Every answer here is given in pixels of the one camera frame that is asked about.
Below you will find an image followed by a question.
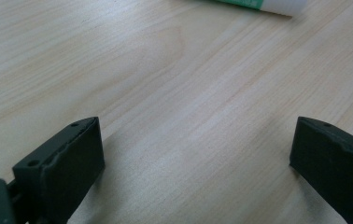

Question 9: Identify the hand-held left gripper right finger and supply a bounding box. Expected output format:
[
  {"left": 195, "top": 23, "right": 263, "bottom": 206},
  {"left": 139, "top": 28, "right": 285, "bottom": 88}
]
[{"left": 289, "top": 116, "right": 353, "bottom": 224}]

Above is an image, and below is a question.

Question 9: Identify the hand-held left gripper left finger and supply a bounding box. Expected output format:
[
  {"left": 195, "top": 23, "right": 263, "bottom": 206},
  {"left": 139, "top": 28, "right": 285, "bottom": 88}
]
[{"left": 11, "top": 116, "right": 106, "bottom": 224}]

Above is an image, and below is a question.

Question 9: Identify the green and white glue stick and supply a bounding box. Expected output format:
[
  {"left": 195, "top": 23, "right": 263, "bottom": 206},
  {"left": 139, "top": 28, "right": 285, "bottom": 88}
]
[{"left": 206, "top": 0, "right": 309, "bottom": 17}]

